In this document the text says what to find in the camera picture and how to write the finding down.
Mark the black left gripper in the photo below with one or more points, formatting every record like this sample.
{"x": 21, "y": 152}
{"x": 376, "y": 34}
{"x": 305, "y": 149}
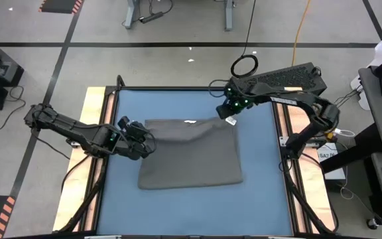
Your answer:
{"x": 133, "y": 141}

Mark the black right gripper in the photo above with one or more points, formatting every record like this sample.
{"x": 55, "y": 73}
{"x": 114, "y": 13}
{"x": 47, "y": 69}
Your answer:
{"x": 237, "y": 98}

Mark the grey waffle-weave towel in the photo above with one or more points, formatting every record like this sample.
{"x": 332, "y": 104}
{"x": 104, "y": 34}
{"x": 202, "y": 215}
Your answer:
{"x": 191, "y": 156}

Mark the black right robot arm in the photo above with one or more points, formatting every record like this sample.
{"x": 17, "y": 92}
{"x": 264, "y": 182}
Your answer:
{"x": 297, "y": 99}

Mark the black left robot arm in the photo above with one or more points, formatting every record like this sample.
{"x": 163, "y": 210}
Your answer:
{"x": 71, "y": 131}

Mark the black perforated computer tower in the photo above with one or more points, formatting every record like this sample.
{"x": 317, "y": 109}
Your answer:
{"x": 290, "y": 74}

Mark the wooden side board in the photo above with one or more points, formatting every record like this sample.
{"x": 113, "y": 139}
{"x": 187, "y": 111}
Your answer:
{"x": 293, "y": 120}
{"x": 91, "y": 99}

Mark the grey desk leg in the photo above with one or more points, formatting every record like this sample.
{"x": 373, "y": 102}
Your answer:
{"x": 229, "y": 15}
{"x": 131, "y": 13}

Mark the white labelled box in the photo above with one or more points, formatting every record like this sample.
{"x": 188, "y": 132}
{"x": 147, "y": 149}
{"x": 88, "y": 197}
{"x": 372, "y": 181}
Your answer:
{"x": 332, "y": 162}

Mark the black power strip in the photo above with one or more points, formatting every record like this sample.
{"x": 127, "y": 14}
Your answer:
{"x": 151, "y": 17}

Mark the black caster wheel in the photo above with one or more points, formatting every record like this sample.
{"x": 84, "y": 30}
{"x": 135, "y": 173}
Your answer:
{"x": 372, "y": 224}

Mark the black table frame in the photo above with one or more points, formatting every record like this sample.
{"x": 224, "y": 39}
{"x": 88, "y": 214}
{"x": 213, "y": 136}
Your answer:
{"x": 177, "y": 88}

